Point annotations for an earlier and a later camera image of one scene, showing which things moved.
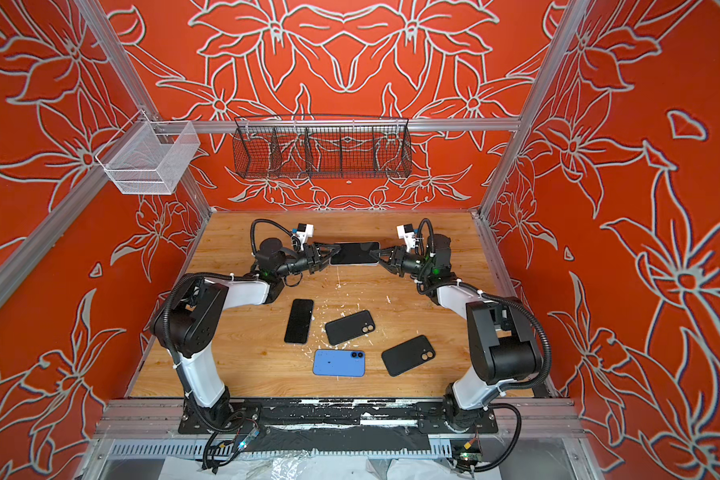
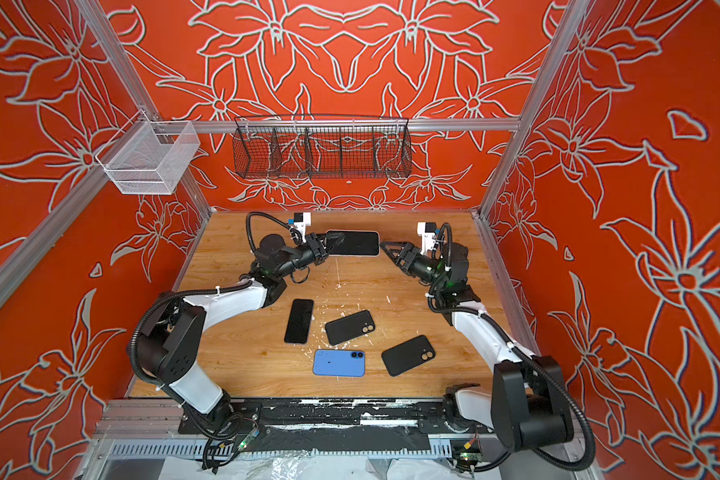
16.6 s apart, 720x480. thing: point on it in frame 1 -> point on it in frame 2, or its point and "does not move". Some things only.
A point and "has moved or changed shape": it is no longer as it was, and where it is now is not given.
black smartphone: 354,252 has moved or changed shape
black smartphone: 299,321 does not move
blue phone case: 339,363 does not move
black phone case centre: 350,327 does not move
